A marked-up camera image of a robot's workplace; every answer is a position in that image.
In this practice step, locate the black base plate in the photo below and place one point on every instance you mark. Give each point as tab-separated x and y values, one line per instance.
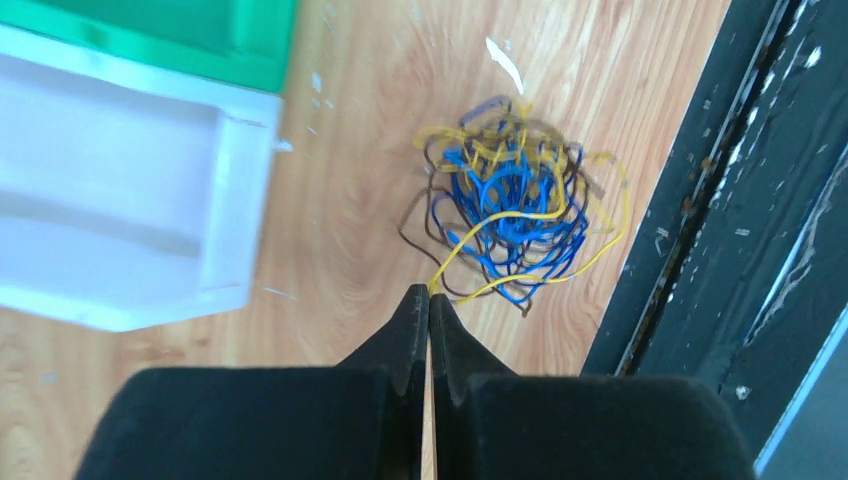
738	273

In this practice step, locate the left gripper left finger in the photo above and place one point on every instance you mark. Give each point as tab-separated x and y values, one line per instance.
359	419

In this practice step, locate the green plastic bin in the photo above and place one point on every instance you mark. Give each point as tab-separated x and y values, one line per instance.
244	43

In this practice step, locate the white scrap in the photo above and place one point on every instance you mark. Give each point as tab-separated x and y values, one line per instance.
502	59

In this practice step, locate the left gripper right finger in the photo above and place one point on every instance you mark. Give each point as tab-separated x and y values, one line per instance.
492	423

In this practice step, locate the white plastic bin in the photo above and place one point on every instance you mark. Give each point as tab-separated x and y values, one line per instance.
131	196

